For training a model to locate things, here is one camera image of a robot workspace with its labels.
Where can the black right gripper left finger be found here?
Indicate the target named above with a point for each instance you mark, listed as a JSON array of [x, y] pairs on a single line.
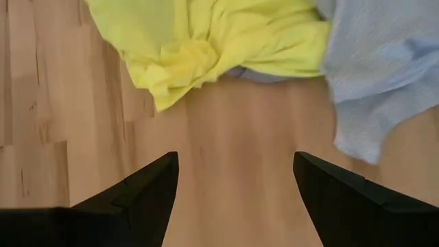
[[151, 199]]

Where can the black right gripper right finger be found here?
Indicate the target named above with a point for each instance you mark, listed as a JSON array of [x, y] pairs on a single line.
[[336, 206]]

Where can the grey heathered t-shirt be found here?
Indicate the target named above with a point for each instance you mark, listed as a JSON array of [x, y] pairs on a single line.
[[377, 68]]

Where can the yellow t-shirt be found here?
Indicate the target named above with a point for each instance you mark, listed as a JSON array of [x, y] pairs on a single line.
[[205, 34]]

